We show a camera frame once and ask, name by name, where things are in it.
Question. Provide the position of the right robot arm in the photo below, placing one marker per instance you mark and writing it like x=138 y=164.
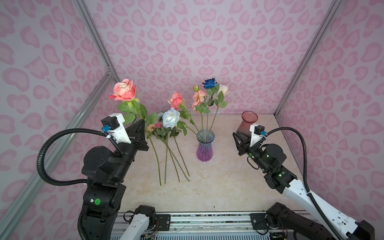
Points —
x=328 y=224

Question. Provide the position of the pink red rose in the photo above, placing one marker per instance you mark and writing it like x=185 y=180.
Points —
x=177 y=102
x=125 y=93

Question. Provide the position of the cream pink rose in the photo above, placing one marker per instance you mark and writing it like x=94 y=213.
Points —
x=218 y=99

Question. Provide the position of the pink rose bunch on table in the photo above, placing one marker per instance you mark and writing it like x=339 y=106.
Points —
x=156 y=135

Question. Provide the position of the left aluminium frame bar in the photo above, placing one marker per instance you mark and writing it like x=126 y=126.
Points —
x=22 y=203

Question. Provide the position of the white blue rose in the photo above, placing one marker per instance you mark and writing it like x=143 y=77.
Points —
x=174 y=127

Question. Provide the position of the left corner aluminium post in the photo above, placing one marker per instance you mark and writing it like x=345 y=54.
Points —
x=111 y=77

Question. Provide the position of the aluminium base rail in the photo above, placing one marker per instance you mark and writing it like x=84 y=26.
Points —
x=147 y=225

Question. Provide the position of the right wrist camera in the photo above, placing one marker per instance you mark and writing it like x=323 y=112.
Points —
x=258 y=134

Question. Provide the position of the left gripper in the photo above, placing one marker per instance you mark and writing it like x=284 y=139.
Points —
x=139 y=140

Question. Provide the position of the right aluminium frame post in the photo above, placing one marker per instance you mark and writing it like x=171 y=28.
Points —
x=315 y=42

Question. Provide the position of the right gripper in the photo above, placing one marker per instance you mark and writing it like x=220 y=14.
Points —
x=244 y=146

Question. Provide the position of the purple blue glass vase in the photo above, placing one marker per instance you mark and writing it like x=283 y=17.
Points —
x=205 y=138

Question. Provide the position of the dark blue rose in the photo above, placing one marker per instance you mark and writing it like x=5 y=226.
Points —
x=211 y=88

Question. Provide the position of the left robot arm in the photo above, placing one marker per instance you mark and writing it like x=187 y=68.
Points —
x=105 y=171

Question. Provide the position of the red grey glass vase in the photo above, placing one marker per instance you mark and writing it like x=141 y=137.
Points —
x=248 y=118

